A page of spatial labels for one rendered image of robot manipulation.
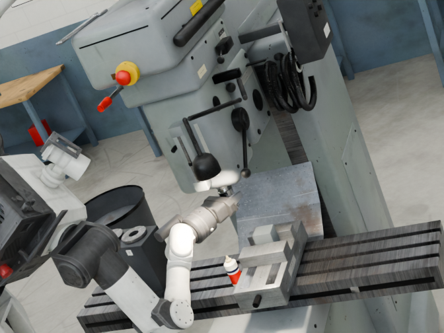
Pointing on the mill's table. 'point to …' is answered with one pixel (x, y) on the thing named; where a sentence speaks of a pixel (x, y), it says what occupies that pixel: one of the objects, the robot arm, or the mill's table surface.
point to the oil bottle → (232, 270)
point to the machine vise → (273, 271)
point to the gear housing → (179, 72)
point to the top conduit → (198, 20)
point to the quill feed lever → (240, 121)
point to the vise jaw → (264, 254)
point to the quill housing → (201, 132)
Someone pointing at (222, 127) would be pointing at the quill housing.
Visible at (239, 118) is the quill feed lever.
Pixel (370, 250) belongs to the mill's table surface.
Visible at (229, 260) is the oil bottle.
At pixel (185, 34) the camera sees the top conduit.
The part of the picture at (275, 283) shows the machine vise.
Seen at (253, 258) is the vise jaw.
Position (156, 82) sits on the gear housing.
